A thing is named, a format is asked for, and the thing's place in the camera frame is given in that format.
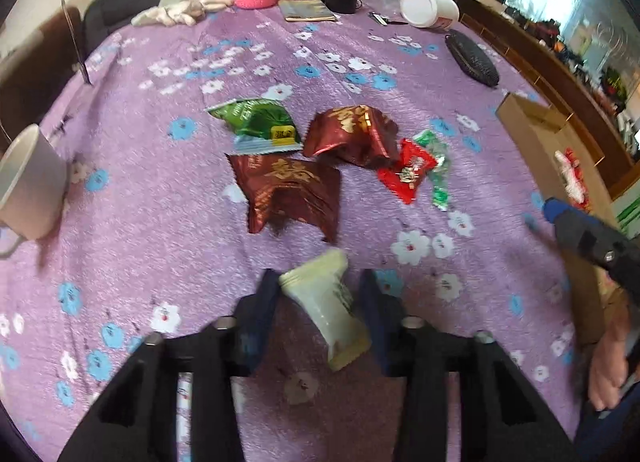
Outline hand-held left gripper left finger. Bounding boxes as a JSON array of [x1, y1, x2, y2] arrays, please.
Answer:
[[57, 268, 282, 462]]

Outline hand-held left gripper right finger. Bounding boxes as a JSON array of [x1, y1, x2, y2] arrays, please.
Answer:
[[359, 268, 576, 462]]

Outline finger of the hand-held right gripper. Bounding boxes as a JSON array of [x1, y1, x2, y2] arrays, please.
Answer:
[[542, 196, 640, 289]]

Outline cream snack packet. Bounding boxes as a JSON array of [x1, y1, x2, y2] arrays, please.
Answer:
[[278, 248, 372, 373]]

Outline cardboard box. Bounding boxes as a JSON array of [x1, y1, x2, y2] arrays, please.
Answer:
[[495, 92, 628, 345]]

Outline dark red snack packet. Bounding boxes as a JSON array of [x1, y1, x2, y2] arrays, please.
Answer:
[[225, 153, 342, 244], [302, 104, 400, 169]]

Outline green snack packet yellow label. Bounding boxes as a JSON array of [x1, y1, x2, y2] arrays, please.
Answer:
[[206, 98, 304, 154]]

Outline person's right hand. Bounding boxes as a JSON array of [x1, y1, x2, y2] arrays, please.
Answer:
[[587, 299, 640, 413]]

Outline red and white snack packet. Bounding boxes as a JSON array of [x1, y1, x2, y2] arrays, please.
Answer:
[[554, 159, 592, 210]]

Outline small green candy packet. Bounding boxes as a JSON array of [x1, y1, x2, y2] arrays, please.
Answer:
[[414, 129, 452, 212]]

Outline purple floral tablecloth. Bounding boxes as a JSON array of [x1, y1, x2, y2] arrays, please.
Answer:
[[0, 0, 640, 462]]

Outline wooden room divider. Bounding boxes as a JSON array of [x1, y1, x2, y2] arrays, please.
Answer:
[[430, 0, 640, 193]]

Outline clutter on window ledge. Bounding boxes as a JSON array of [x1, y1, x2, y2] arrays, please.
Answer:
[[505, 12, 640, 108]]

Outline black glasses case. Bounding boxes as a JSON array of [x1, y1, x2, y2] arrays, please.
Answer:
[[444, 32, 501, 89]]

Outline white mug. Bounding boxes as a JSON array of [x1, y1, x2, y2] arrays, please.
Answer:
[[0, 123, 68, 259]]

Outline white plastic jar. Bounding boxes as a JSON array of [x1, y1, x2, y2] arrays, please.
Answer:
[[400, 0, 460, 30]]

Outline small booklet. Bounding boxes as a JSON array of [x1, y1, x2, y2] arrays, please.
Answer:
[[277, 0, 337, 23]]

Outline crumpled pale cloth rag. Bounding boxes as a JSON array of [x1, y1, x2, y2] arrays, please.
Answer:
[[131, 0, 235, 27]]

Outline brown chair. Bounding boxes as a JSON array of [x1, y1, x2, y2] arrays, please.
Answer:
[[0, 6, 83, 153]]

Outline thin-framed eyeglasses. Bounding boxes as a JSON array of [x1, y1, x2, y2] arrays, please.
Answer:
[[60, 0, 92, 88]]

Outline bamboo wall print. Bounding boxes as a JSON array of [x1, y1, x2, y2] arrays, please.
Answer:
[[612, 192, 640, 238]]

